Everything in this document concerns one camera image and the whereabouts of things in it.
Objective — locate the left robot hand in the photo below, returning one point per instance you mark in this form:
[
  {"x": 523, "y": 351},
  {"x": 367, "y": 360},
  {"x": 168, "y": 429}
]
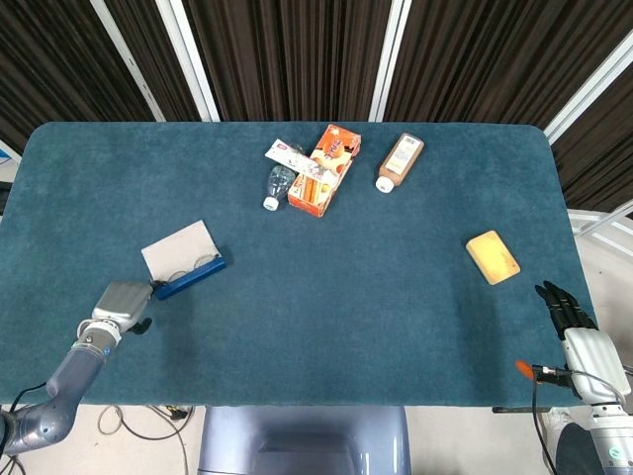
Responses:
[{"x": 121, "y": 302}]

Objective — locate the blue glasses case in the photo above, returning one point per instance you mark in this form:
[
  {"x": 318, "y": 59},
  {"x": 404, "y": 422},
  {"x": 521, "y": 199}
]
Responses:
[{"x": 183, "y": 245}]

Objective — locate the orange carton box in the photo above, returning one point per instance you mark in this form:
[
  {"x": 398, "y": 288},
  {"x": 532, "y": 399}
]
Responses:
[{"x": 336, "y": 148}]

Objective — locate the black wire-frame eyeglasses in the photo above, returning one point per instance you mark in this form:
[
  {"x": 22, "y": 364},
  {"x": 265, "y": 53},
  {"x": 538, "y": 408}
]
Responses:
[{"x": 204, "y": 260}]

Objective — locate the blue grey robot torso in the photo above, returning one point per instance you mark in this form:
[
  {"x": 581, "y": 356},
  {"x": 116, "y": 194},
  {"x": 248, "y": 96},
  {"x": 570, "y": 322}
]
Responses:
[{"x": 301, "y": 440}]

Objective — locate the clear plastic bottle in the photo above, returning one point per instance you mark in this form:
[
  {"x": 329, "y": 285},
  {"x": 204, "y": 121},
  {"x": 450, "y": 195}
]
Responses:
[{"x": 279, "y": 183}]

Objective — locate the yellow black plug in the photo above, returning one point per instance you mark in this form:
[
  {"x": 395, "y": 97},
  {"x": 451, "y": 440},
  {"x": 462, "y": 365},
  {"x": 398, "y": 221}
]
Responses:
[{"x": 179, "y": 411}]

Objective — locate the teal table cloth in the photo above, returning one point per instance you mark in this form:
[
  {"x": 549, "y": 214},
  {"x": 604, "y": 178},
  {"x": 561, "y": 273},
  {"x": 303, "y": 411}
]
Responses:
[{"x": 316, "y": 297}]

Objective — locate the white toothpaste box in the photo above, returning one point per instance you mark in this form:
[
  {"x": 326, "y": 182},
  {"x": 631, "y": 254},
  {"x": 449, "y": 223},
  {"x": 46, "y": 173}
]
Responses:
[{"x": 292, "y": 157}]

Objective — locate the brown bottle white cap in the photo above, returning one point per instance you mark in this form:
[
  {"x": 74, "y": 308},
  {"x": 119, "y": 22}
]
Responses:
[{"x": 400, "y": 158}]

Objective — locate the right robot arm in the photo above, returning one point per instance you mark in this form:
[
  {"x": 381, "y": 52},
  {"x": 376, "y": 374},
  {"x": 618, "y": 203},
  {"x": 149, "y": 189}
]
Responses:
[{"x": 608, "y": 440}]

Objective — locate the white frame post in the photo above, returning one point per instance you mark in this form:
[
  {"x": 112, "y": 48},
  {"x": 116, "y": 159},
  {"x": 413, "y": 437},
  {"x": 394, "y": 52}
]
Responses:
[
  {"x": 593, "y": 89},
  {"x": 127, "y": 59},
  {"x": 189, "y": 59},
  {"x": 389, "y": 59}
]

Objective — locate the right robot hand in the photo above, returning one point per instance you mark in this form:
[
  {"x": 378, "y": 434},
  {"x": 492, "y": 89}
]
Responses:
[{"x": 591, "y": 361}]

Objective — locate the orange tipped black connector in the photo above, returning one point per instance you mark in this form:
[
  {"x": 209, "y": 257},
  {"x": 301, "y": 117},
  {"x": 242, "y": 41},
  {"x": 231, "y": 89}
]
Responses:
[{"x": 524, "y": 370}]

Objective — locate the white metal rack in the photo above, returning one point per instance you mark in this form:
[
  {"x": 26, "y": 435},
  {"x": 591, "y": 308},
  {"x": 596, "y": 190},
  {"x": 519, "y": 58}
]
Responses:
[{"x": 583, "y": 216}]

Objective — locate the white blue board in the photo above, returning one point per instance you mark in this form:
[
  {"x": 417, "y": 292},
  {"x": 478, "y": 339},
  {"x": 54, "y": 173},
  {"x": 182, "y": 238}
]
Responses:
[{"x": 6, "y": 163}]

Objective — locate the yellow sponge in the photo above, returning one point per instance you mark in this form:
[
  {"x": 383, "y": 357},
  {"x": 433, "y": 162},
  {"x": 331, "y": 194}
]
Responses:
[{"x": 492, "y": 257}]

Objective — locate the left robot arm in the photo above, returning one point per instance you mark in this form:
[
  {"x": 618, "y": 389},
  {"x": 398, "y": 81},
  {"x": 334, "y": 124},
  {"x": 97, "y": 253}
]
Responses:
[{"x": 74, "y": 371}]

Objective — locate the dark brown pleated curtain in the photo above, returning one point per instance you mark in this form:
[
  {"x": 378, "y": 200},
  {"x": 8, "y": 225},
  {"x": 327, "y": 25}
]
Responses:
[{"x": 297, "y": 49}]

